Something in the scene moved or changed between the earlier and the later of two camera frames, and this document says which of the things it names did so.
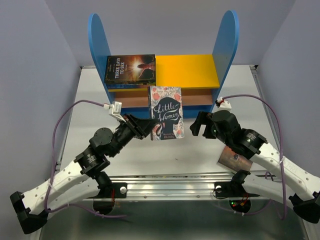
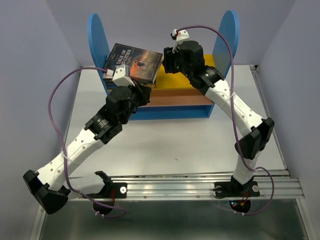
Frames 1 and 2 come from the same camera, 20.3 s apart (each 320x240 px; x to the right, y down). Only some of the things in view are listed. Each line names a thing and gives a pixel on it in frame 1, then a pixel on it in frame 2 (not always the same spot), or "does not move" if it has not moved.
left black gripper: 140,127 to 145,98
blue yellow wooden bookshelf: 127,78 does not move
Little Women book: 165,106 to 108,80
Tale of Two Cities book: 229,158 to 143,65
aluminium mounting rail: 177,186 does not move
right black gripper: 202,118 to 168,56
